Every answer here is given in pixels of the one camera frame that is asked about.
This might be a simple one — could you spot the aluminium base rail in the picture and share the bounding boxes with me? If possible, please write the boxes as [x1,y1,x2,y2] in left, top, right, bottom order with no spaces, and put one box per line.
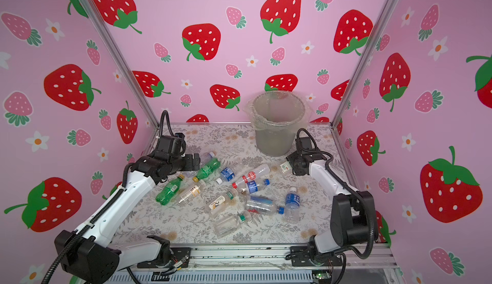
[108,244,406,283]

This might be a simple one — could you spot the clear bottle white cap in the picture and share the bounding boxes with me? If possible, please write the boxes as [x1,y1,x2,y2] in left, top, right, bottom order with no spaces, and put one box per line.
[199,151,215,167]

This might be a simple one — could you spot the translucent grey waste bin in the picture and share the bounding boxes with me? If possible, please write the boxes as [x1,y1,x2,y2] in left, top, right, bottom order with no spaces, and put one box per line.
[245,90,312,157]

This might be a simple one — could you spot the clear bottle blue label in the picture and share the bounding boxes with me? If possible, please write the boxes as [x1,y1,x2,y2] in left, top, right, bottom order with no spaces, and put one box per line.
[215,164,242,185]

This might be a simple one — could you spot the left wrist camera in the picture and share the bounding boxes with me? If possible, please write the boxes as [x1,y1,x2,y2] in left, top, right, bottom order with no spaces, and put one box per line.
[154,135,186,159]

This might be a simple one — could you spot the white bottle red cap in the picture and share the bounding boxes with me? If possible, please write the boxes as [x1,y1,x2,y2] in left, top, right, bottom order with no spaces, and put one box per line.
[232,164,270,189]

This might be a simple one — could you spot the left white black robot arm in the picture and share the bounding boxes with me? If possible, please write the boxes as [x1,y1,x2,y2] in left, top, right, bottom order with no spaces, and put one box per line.
[42,153,200,283]

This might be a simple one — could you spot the clear bottle yellow label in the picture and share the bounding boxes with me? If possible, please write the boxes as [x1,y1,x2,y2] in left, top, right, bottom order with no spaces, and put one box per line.
[178,181,206,207]

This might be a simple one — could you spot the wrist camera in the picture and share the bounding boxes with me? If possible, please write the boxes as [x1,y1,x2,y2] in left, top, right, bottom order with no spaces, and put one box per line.
[299,137,314,152]
[154,135,186,159]

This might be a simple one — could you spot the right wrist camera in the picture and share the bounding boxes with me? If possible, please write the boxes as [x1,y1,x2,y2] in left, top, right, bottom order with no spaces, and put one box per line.
[299,137,314,152]

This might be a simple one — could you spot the white bottle red label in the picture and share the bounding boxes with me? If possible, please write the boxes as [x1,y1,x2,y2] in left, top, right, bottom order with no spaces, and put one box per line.
[279,161,292,175]

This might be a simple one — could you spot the clear bottle green neck label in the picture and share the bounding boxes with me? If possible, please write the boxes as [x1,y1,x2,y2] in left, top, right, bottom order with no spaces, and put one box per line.
[213,210,252,238]

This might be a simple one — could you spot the crushed clear bottle blue cap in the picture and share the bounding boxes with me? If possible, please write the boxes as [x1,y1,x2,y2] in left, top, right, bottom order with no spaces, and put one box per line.
[245,196,284,216]

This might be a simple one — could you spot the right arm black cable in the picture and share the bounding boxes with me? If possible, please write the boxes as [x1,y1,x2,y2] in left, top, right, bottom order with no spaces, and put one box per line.
[295,128,377,260]

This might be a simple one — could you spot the green bottle yellow cap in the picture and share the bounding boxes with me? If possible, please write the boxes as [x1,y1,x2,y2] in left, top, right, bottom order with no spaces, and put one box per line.
[192,157,221,182]

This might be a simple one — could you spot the clear bottle crane label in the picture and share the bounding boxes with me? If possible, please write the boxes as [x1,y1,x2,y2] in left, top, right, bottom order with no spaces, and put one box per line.
[206,189,238,219]

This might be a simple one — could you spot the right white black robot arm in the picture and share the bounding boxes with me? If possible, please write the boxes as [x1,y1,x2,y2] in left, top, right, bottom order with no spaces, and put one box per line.
[286,151,378,264]

